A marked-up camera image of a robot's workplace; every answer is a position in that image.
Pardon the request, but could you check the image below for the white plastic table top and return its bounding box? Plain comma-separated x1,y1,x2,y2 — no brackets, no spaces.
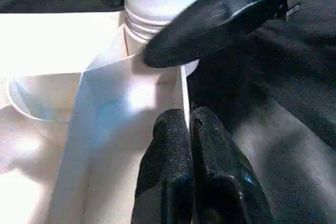
0,10,201,224

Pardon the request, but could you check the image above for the black mat cloth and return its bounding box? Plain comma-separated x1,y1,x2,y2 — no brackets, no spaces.
0,0,336,224

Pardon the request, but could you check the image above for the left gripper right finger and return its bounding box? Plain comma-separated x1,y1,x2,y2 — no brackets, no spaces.
191,106,274,224

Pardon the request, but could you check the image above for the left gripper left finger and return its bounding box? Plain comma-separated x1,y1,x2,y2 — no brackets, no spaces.
131,108,196,224

